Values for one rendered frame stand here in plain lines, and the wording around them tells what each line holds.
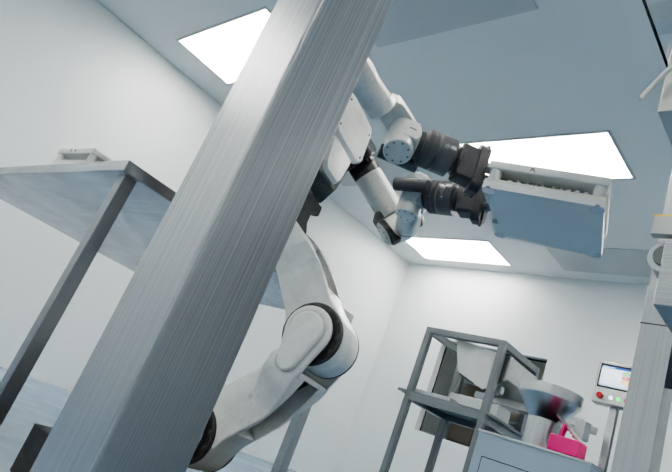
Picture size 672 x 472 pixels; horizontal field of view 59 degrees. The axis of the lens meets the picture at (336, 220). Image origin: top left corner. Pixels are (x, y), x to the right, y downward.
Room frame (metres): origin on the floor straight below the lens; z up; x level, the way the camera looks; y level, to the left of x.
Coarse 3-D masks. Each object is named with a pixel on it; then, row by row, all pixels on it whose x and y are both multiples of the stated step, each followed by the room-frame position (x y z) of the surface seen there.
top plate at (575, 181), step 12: (492, 168) 1.14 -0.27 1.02; (504, 168) 1.13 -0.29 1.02; (516, 168) 1.11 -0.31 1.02; (528, 168) 1.10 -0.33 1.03; (540, 168) 1.09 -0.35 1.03; (504, 180) 1.17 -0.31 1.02; (528, 180) 1.13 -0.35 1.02; (540, 180) 1.11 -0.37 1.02; (552, 180) 1.09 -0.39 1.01; (564, 180) 1.07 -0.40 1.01; (576, 180) 1.06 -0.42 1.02; (588, 180) 1.04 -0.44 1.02; (600, 180) 1.03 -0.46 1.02
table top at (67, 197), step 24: (0, 168) 2.28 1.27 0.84; (24, 168) 2.09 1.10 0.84; (48, 168) 1.94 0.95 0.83; (72, 168) 1.80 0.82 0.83; (96, 168) 1.68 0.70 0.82; (120, 168) 1.57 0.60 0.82; (0, 192) 2.61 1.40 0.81; (24, 192) 2.40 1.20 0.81; (48, 192) 2.21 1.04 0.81; (72, 192) 2.06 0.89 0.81; (96, 192) 1.92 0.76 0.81; (144, 192) 1.68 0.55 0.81; (168, 192) 1.66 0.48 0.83; (48, 216) 2.71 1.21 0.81; (72, 216) 2.48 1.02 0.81; (120, 216) 2.12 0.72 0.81; (144, 216) 1.97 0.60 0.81; (120, 240) 2.57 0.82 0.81; (144, 240) 2.36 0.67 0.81
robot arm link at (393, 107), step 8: (392, 96) 1.11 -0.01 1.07; (400, 96) 1.15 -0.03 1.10; (384, 104) 1.10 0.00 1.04; (392, 104) 1.11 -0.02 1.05; (400, 104) 1.14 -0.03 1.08; (368, 112) 1.13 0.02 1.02; (376, 112) 1.12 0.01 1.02; (384, 112) 1.11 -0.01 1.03; (392, 112) 1.17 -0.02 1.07; (400, 112) 1.16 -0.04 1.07; (408, 112) 1.16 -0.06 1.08; (384, 120) 1.19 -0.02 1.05; (392, 120) 1.19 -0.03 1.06
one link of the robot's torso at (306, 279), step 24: (288, 240) 1.38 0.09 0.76; (312, 240) 1.52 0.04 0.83; (288, 264) 1.39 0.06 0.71; (312, 264) 1.37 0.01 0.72; (288, 288) 1.39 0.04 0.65; (312, 288) 1.36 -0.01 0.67; (336, 288) 1.44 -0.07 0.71; (288, 312) 1.38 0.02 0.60; (336, 312) 1.32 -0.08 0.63; (336, 336) 1.29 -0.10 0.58; (336, 360) 1.33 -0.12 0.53
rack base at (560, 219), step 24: (504, 192) 1.13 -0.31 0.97; (528, 192) 1.10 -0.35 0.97; (552, 192) 1.07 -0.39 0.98; (504, 216) 1.23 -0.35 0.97; (528, 216) 1.19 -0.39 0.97; (552, 216) 1.14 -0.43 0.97; (576, 216) 1.10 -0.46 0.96; (600, 216) 1.06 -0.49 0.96; (528, 240) 1.30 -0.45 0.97; (552, 240) 1.25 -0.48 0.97; (576, 240) 1.20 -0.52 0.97; (600, 240) 1.16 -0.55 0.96
